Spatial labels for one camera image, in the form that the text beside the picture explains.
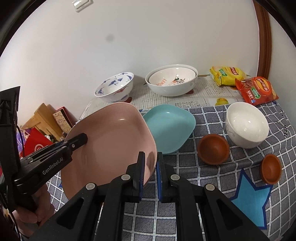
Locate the pink plate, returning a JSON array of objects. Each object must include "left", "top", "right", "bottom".
[{"left": 61, "top": 102, "right": 157, "bottom": 199}]

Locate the large brown bowl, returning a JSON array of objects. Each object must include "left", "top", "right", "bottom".
[{"left": 197, "top": 134, "right": 230, "bottom": 165}]

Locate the teal plate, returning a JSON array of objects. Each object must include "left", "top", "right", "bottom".
[{"left": 144, "top": 104, "right": 196, "bottom": 154}]

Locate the small brown bowl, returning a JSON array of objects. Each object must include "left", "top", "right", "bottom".
[{"left": 260, "top": 154, "right": 282, "bottom": 185}]

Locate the person's hand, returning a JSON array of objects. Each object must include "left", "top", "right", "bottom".
[{"left": 11, "top": 184, "right": 56, "bottom": 237}]

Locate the red patterned box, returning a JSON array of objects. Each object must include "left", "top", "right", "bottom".
[{"left": 52, "top": 106, "right": 77, "bottom": 134}]

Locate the red paper bag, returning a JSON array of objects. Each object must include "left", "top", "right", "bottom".
[{"left": 22, "top": 128, "right": 53, "bottom": 157}]

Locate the blue patterned white bowl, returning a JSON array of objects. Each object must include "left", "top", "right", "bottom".
[{"left": 94, "top": 72, "right": 134, "bottom": 103}]

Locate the grey checked cloth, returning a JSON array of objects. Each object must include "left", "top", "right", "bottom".
[{"left": 21, "top": 101, "right": 296, "bottom": 241}]

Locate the white patterned table mat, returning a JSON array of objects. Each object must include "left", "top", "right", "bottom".
[{"left": 78, "top": 74, "right": 255, "bottom": 121}]

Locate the large white bowl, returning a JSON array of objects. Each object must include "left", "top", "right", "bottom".
[{"left": 145, "top": 64, "right": 198, "bottom": 97}]

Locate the yellow snack bag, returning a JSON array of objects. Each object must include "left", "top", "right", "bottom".
[{"left": 209, "top": 66, "right": 247, "bottom": 86}]

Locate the red snack bag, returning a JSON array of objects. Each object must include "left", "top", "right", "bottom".
[{"left": 235, "top": 76, "right": 278, "bottom": 106}]

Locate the white wall switch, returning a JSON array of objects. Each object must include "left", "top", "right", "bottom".
[{"left": 72, "top": 0, "right": 93, "bottom": 13}]

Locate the brown door frame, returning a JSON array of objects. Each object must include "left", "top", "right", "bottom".
[{"left": 253, "top": 1, "right": 272, "bottom": 79}]

